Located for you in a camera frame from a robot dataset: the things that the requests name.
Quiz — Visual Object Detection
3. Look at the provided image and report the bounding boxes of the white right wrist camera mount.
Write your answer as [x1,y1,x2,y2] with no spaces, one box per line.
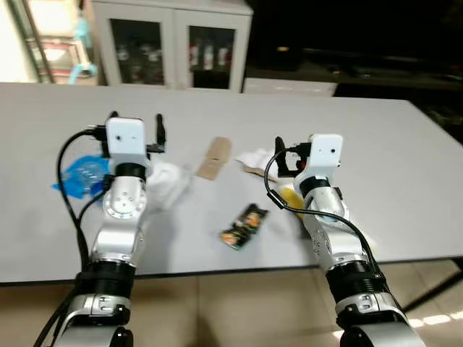
[302,134,344,183]

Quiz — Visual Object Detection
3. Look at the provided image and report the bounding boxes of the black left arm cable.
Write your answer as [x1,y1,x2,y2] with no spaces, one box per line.
[32,125,111,347]

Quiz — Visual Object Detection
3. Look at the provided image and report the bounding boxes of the brown cardboard piece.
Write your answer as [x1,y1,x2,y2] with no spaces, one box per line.
[196,137,233,181]

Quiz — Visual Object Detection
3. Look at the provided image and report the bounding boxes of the white crumpled tissue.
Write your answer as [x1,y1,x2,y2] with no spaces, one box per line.
[234,149,280,176]

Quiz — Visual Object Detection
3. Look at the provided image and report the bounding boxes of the white crumpled plastic bag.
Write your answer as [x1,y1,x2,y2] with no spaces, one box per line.
[147,160,194,212]

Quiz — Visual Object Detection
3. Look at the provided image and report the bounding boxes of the white table with black legs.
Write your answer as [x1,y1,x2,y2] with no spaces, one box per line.
[0,81,463,313]

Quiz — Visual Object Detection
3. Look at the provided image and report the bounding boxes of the yellow snack wrapper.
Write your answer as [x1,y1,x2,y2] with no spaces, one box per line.
[278,184,307,218]

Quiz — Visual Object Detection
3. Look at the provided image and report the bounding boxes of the light blue hose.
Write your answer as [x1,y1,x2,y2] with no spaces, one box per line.
[69,16,99,85]

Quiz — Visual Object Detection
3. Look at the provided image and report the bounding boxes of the dark workbench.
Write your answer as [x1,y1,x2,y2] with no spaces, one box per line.
[245,0,463,142]

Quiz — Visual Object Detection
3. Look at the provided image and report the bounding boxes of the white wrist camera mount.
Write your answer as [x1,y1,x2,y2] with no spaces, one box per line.
[106,118,148,166]
[302,134,344,183]

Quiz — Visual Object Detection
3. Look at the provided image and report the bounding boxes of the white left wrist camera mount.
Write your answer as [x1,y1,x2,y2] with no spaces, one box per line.
[106,118,148,166]

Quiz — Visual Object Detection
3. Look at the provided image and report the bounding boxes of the green snack wrapper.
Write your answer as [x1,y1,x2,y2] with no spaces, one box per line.
[219,203,271,251]

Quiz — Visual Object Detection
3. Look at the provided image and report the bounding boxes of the blue plastic bag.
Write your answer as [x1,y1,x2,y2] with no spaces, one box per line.
[51,153,111,200]

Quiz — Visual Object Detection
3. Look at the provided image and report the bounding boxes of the white flat box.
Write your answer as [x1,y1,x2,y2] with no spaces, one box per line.
[242,77,339,97]

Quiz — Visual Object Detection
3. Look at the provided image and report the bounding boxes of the white glass-door cabinet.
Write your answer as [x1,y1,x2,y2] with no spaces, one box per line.
[92,0,253,94]

